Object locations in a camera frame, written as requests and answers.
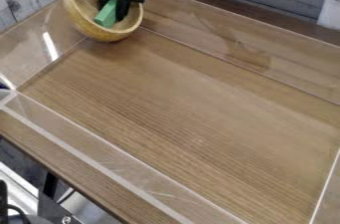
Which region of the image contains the brown wooden bowl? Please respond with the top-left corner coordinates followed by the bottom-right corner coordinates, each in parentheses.
top-left (63, 0), bottom-right (144, 42)

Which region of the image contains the green rectangular block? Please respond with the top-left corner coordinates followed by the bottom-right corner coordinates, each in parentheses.
top-left (95, 0), bottom-right (118, 28)

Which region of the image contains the white cylindrical container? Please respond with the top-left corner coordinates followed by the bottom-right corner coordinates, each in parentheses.
top-left (318, 0), bottom-right (340, 31)

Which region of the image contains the black table leg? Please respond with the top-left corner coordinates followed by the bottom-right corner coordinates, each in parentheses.
top-left (43, 172), bottom-right (59, 198)

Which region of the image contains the clear acrylic tray wall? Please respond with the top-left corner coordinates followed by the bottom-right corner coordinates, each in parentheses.
top-left (0, 0), bottom-right (340, 224)

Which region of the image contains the black metal bracket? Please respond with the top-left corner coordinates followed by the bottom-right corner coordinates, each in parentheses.
top-left (38, 192), bottom-right (84, 224)

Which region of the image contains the black cable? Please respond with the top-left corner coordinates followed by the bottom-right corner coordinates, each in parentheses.
top-left (0, 203), bottom-right (32, 224)

